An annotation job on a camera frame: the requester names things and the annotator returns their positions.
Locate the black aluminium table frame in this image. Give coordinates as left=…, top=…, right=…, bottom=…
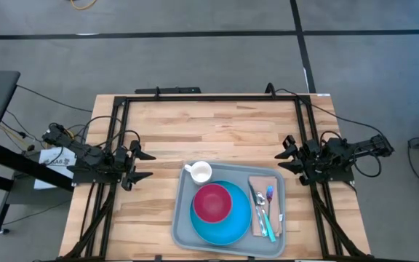
left=55, top=93, right=374, bottom=262

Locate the knife with teal handle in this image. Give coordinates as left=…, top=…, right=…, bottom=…
left=248, top=180, right=268, bottom=237

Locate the beige cloth napkin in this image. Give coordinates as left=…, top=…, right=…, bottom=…
left=247, top=175, right=284, bottom=237

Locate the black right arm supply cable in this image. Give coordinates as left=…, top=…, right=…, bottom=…
left=266, top=82, right=387, bottom=138

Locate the yellow floor cable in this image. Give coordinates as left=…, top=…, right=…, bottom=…
left=70, top=0, right=97, bottom=11

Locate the white mug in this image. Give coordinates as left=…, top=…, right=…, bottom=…
left=183, top=160, right=213, bottom=186

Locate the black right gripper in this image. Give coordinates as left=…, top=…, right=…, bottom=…
left=274, top=135, right=327, bottom=186

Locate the black power strip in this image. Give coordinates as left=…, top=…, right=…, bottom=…
left=135, top=86, right=202, bottom=95

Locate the spoon with teal handle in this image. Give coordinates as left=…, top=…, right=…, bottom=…
left=256, top=191, right=277, bottom=243

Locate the white paper sheet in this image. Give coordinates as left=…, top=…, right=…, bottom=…
left=33, top=146, right=78, bottom=190

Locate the fork with green handle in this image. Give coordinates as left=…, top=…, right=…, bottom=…
left=266, top=185, right=275, bottom=219

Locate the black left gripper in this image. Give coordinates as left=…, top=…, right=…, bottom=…
left=113, top=140, right=157, bottom=192

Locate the pink bowl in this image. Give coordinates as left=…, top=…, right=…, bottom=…
left=193, top=183, right=234, bottom=224

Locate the grey plastic tray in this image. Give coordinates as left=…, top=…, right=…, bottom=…
left=171, top=161, right=287, bottom=259

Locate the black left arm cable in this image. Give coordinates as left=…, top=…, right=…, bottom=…
left=80, top=115, right=142, bottom=151

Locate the blue plate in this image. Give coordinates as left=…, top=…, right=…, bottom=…
left=189, top=180, right=252, bottom=246

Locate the thin black floor cable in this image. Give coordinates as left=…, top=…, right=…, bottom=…
left=15, top=84, right=94, bottom=113
left=0, top=199, right=72, bottom=232

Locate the black right arm loop cable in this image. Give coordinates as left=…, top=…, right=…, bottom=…
left=353, top=147, right=383, bottom=178

